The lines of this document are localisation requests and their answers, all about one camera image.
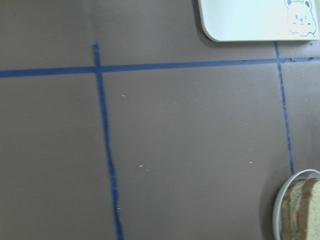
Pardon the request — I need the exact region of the cream bear tray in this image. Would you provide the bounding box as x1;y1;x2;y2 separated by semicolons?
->
198;0;320;42

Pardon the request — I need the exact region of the bread slice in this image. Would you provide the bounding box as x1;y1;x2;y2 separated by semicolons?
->
281;179;306;240
296;177;320;240

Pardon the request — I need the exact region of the white round plate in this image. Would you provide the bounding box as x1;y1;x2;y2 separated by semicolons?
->
272;169;320;240

